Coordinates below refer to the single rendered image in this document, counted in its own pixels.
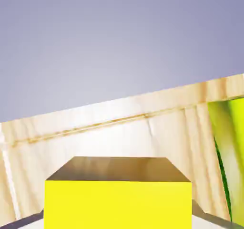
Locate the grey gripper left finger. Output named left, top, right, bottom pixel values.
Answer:
left=0, top=209, right=45, bottom=229

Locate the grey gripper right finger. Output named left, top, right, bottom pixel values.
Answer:
left=191, top=199, right=244, bottom=229

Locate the large green box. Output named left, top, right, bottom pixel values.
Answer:
left=207, top=97, right=244, bottom=227

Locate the small yellow cube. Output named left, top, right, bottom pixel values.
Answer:
left=43, top=156, right=193, bottom=229

